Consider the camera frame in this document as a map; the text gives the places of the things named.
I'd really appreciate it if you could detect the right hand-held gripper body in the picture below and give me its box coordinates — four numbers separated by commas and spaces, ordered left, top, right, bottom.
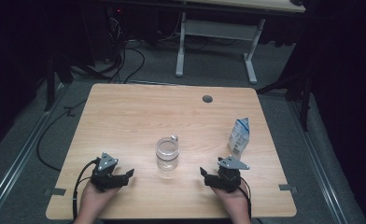
213, 155, 251, 193

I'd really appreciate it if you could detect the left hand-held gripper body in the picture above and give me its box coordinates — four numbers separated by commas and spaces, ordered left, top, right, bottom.
90, 151, 120, 192

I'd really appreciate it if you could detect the white and blue pouch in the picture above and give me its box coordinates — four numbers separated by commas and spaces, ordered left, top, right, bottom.
227, 117, 251, 161

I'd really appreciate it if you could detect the clear glass clip-top jar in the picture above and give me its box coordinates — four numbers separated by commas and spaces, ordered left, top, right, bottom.
155, 133, 181, 172

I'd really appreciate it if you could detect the person's left hand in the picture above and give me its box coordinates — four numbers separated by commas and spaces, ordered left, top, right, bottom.
77, 181, 120, 222

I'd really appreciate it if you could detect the person's right hand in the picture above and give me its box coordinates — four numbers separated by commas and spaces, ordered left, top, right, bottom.
210, 185, 251, 218

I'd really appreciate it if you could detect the grey tape strip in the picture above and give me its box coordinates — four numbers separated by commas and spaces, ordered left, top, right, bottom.
44, 187, 67, 197
278, 184, 299, 192

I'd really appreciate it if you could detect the black metal stand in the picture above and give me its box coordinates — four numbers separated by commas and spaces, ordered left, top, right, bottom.
43, 52, 95, 112
255, 69, 316, 132

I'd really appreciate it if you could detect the white-framed desk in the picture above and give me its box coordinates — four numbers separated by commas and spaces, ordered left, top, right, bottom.
175, 0, 306, 85

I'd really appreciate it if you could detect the dark equipment with red light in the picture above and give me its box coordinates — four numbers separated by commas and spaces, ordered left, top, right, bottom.
105, 6, 126, 60

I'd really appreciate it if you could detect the right hand-held gripper black cable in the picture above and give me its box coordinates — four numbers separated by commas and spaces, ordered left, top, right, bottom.
237, 176, 253, 220

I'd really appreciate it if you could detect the hand-held gripper black cable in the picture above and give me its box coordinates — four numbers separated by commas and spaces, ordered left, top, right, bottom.
237, 176, 253, 220
72, 158, 101, 221

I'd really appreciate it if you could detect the left hand-held gripper black cable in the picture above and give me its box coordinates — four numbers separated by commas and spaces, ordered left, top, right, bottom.
72, 158, 101, 221

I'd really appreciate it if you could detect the long black floor cable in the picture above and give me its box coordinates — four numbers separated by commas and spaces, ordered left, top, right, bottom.
35, 98, 89, 172

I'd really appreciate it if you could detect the metal floor rail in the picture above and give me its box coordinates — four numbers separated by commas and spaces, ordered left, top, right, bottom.
0, 82, 72, 220
288, 99, 350, 224

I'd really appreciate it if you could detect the black cable bundle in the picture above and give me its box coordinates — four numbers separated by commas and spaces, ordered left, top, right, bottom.
107, 40, 147, 85

